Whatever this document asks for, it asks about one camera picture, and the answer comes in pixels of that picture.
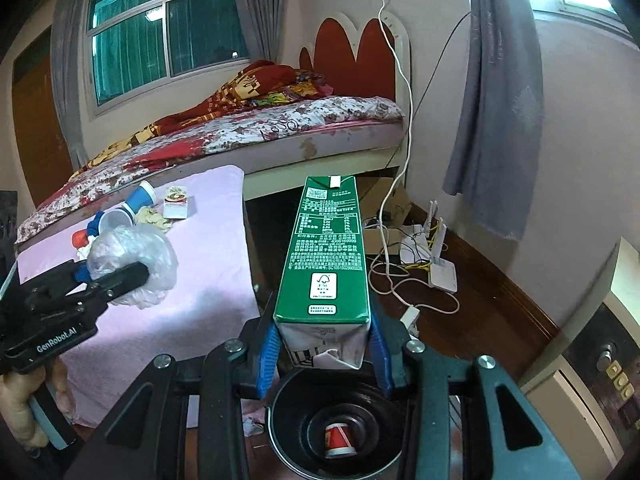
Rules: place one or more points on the clear plastic bag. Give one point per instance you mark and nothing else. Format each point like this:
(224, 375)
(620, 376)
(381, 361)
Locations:
(135, 252)

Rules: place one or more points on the cardboard box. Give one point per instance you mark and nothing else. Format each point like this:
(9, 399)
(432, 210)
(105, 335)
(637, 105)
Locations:
(387, 200)

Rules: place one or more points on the white plastic cup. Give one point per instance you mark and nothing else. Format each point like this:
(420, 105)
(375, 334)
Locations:
(116, 221)

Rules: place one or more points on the grey curtain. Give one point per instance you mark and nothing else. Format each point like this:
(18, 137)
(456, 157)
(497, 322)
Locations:
(500, 110)
(67, 85)
(260, 10)

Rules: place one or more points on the beige appliance with control panel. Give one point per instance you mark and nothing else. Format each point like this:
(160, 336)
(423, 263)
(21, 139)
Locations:
(590, 360)

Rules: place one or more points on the crumpled paper scrap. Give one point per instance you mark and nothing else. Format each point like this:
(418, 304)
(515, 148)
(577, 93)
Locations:
(252, 425)

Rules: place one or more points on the black trash bin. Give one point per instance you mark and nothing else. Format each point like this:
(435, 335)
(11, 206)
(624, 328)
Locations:
(295, 435)

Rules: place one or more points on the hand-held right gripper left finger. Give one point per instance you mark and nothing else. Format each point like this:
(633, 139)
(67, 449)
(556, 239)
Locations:
(267, 360)

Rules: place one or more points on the large window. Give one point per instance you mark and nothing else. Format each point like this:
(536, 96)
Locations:
(200, 30)

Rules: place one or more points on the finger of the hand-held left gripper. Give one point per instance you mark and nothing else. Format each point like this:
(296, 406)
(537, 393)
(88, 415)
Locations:
(60, 280)
(125, 280)

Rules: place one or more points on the crumpled yellowish tissue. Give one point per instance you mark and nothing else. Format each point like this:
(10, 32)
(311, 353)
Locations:
(150, 219)

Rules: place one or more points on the floral bedsheet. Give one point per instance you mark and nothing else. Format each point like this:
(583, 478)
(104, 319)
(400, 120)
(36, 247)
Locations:
(300, 115)

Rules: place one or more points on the red white wrapper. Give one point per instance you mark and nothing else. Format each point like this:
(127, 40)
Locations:
(80, 240)

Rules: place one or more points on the pink table cloth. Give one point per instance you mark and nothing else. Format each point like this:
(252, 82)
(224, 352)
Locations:
(200, 270)

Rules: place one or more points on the red white paper cup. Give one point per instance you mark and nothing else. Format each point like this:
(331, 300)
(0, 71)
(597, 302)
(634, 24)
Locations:
(339, 441)

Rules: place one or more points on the red patterned blanket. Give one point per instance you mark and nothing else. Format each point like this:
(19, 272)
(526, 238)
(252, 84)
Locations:
(230, 92)

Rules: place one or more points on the green milk carton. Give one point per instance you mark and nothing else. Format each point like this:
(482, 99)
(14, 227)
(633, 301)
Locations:
(325, 260)

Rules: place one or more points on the small white red carton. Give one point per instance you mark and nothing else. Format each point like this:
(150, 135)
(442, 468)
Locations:
(176, 202)

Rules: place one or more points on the white power strip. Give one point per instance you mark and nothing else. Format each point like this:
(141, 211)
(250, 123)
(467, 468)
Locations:
(410, 317)

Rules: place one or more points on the brown table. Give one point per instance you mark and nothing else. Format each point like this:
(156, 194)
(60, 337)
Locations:
(252, 250)

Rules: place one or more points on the small white router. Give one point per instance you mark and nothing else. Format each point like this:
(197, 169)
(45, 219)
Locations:
(417, 242)

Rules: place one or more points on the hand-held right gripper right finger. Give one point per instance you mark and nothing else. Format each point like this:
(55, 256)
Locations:
(382, 360)

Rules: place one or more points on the bed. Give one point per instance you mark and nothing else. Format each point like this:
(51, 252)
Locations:
(320, 152)

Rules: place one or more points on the white router with antennas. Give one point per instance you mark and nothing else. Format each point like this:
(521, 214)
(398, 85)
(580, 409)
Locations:
(444, 275)

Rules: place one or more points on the person's left hand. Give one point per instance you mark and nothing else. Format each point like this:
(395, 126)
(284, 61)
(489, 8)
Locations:
(15, 410)

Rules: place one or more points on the brown wooden door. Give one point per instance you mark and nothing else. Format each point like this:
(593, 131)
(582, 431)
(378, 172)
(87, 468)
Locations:
(40, 125)

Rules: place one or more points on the red white headboard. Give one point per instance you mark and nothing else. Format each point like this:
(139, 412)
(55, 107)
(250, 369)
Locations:
(335, 50)

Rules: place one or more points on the blue paper cup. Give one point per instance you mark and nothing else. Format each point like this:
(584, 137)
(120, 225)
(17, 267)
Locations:
(141, 197)

